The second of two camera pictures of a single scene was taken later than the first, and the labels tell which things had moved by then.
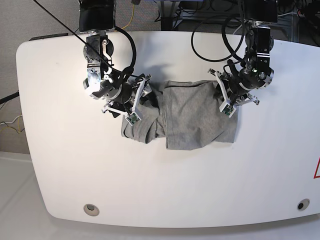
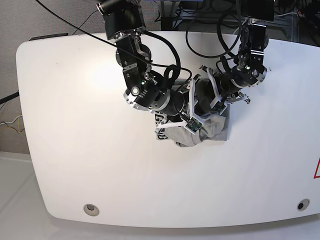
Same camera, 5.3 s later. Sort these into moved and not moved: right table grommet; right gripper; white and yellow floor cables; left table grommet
Moved: right gripper
Not moved: white and yellow floor cables; left table grommet; right table grommet
